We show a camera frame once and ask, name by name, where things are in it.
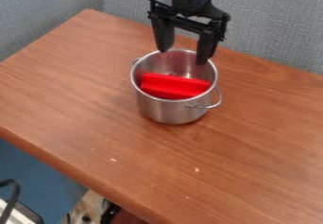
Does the black chair frame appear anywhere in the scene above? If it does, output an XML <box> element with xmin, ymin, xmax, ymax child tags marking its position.
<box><xmin>0</xmin><ymin>179</ymin><xmax>44</xmax><ymax>224</ymax></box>

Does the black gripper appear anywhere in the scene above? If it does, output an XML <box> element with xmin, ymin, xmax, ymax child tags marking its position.
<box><xmin>148</xmin><ymin>0</ymin><xmax>231</xmax><ymax>65</ymax></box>

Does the black object under table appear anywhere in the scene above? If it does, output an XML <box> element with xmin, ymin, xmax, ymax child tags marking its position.
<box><xmin>100</xmin><ymin>203</ymin><xmax>121</xmax><ymax>224</ymax></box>

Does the red block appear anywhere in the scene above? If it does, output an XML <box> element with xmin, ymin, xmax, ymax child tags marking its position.
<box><xmin>140</xmin><ymin>73</ymin><xmax>211</xmax><ymax>100</ymax></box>

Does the metal pot with handles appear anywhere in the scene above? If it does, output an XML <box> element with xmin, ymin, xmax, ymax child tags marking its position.
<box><xmin>129</xmin><ymin>49</ymin><xmax>221</xmax><ymax>125</ymax></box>

